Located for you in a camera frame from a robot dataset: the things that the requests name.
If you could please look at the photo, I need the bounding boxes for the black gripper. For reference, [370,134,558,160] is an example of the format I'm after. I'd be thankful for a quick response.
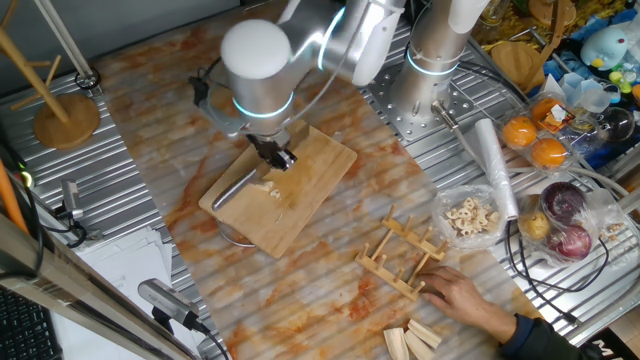
[247,132,299,172]

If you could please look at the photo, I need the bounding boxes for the steel handled cleaver knife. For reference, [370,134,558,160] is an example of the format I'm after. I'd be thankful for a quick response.
[210,167,261,213]

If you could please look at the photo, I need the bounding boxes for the wooden peg rack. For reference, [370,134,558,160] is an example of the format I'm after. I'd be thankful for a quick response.
[354,203,450,303]

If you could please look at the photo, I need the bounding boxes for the forearm in dark sleeve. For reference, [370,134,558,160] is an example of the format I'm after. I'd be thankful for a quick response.
[492,312,604,360]

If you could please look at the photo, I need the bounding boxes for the bag of lotus slices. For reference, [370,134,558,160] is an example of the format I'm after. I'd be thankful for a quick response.
[430,184,509,251]

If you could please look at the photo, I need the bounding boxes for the bare person hand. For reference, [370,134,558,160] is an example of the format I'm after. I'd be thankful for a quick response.
[418,264,502,340]

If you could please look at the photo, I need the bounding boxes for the wooden cutting board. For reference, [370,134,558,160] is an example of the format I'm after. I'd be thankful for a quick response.
[198,122,359,260]

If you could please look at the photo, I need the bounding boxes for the orange marble pattern mat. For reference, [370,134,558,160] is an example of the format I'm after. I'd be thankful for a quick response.
[92,0,557,360]

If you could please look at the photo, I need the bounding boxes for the white paper stack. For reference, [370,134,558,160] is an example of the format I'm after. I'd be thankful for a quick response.
[74,226,202,360]

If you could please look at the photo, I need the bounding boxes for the clear plastic bag roll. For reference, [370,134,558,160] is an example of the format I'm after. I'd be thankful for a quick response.
[473,118,520,221]

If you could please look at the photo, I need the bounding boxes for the wooden mug tree stand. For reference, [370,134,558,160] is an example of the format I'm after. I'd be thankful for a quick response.
[0,0,101,150]

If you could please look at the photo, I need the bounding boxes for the wooden blocks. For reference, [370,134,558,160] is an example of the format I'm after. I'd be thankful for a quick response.
[407,318,443,350]

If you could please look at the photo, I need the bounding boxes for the orange fruit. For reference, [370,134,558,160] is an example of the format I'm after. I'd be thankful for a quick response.
[529,137,569,169]
[501,115,538,149]

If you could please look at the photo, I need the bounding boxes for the white tripod legs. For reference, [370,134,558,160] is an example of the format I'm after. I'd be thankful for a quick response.
[32,0,104,93]

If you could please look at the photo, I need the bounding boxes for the wooden hanger stand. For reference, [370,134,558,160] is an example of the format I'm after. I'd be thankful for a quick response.
[489,0,577,95]

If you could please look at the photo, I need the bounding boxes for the orange with paper label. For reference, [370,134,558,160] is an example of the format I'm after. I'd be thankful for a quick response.
[530,97,564,126]

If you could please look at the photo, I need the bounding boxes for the orange pole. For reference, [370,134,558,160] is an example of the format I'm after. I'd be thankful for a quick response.
[0,158,30,235]

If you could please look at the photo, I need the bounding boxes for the red onion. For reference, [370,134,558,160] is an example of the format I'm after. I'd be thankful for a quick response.
[547,224,593,261]
[541,181,586,221]

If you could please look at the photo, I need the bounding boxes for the clear plastic fruit container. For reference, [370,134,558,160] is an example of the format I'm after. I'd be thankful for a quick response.
[497,92,609,174]

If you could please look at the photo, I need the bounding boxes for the clear measuring cup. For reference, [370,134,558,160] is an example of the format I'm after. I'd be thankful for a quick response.
[559,72,621,114]

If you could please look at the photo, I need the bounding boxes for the black keyboard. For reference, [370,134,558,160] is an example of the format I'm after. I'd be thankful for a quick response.
[0,287,65,360]

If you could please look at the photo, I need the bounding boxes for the clear plastic produce bag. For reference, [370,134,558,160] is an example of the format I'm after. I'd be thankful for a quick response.
[514,182,626,269]

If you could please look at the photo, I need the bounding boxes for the glass bowl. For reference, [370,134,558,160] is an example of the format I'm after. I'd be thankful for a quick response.
[597,106,636,142]

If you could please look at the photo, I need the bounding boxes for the blue plush toy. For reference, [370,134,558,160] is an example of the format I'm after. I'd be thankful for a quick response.
[579,17,640,71]

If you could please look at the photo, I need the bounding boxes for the black printed box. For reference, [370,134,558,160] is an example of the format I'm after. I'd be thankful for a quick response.
[569,324,640,360]

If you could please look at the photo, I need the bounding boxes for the wrist camera on grey bracket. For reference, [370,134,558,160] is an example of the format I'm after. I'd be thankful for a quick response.
[188,75,247,137]

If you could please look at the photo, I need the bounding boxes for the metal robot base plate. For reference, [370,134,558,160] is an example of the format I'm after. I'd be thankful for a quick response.
[360,63,477,142]

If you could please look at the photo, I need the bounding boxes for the grey robot hose cable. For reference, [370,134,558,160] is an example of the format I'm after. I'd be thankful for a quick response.
[430,99,632,199]

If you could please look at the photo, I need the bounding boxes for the grey camera with black clamp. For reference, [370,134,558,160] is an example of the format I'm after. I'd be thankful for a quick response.
[137,278,202,334]

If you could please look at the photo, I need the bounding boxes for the small grey camera on mount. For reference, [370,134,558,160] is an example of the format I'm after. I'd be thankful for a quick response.
[52,178,104,250]

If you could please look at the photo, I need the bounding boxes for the aluminium frame bar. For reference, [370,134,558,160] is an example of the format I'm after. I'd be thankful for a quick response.
[0,213,201,360]

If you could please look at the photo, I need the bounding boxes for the black power cable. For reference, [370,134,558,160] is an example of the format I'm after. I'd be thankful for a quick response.
[504,219,612,326]

